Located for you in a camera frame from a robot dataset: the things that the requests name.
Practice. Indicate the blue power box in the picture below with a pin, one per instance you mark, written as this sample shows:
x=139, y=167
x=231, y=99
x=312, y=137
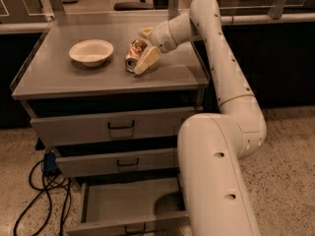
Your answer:
x=49, y=165

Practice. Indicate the dark counter cabinet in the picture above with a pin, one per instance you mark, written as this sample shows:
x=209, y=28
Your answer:
x=278, y=61

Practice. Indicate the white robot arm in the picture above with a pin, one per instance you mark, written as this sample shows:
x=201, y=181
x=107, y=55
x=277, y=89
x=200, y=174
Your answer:
x=209, y=145

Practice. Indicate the grey drawer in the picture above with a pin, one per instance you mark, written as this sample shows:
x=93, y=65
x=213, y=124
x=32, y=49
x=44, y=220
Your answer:
x=130, y=209
x=108, y=127
x=120, y=162

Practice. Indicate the black office chair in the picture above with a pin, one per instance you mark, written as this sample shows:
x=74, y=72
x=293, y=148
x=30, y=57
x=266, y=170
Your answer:
x=133, y=5

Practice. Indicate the top grey drawer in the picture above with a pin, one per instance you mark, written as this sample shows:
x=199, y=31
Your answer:
x=108, y=127

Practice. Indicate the middle grey drawer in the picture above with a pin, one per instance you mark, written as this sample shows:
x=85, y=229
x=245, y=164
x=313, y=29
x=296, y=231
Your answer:
x=120, y=162

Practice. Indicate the orange soda can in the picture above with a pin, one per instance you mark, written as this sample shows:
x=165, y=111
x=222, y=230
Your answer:
x=134, y=53

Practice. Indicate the bottom grey drawer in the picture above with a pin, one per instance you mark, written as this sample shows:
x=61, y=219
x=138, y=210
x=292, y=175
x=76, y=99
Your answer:
x=130, y=209

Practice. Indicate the white bowl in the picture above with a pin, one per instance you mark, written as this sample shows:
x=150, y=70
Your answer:
x=91, y=53

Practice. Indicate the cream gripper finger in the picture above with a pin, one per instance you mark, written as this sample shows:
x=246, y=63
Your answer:
x=148, y=58
x=146, y=32

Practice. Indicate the grey drawer cabinet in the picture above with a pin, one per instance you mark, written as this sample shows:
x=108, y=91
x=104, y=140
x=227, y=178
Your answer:
x=54, y=85

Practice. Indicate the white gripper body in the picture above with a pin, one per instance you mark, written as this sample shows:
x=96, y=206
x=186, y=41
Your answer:
x=161, y=35

